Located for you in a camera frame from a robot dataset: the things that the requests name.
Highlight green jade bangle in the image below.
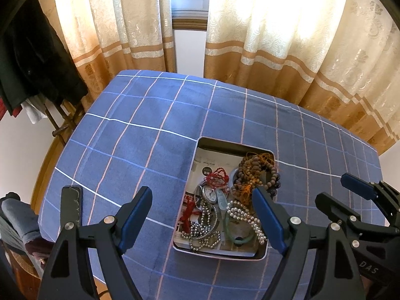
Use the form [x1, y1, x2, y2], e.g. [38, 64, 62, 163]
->
[223, 215, 255, 246]

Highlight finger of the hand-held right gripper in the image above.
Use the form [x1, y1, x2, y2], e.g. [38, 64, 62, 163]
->
[340, 173, 400, 223]
[315, 193, 388, 248]

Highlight pale jade bangle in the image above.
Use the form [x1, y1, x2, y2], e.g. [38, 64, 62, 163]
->
[229, 166, 247, 191]

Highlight wicker basket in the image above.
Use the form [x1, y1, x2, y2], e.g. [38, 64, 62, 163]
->
[6, 250, 41, 279]

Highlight cream and tan curtain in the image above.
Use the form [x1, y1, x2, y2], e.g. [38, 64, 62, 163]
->
[203, 0, 400, 157]
[37, 0, 177, 113]

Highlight brown wooden bead necklace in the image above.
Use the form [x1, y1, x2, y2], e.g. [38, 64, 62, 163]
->
[233, 152, 277, 201]

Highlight black hanging jacket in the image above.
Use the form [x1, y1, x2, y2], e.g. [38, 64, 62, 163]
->
[0, 0, 88, 116]

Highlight grey-blue jeans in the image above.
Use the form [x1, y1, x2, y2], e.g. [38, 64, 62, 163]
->
[0, 194, 42, 253]

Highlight white hanging garment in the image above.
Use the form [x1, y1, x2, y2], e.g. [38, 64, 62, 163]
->
[22, 97, 47, 126]

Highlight printed paper liner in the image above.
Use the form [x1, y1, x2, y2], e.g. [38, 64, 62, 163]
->
[175, 148, 260, 255]

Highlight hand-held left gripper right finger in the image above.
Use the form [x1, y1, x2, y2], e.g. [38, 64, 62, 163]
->
[251, 187, 366, 300]

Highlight window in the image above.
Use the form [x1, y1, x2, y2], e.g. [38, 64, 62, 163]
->
[170, 0, 210, 29]

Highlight blue plaid tablecloth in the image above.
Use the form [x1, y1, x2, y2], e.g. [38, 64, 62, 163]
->
[39, 69, 382, 300]

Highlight dark bead bracelet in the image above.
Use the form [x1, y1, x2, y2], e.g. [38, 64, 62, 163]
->
[265, 167, 282, 199]

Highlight silver bead necklace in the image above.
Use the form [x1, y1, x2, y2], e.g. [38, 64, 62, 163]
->
[187, 203, 224, 252]

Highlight white pearl necklace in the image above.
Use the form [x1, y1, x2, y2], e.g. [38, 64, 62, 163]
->
[226, 201, 268, 244]

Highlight red cord bracelet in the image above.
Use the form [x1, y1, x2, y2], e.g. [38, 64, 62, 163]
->
[204, 168, 229, 190]

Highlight pink metal tin box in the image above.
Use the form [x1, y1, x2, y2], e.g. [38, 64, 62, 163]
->
[173, 136, 277, 261]

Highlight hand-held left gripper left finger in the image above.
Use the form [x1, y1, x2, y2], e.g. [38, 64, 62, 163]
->
[37, 185, 154, 300]

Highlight wooden coat rack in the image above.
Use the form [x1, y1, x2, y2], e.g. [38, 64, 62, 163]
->
[47, 98, 85, 147]

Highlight dark red garment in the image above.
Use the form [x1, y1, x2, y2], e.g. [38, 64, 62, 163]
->
[25, 240, 54, 257]

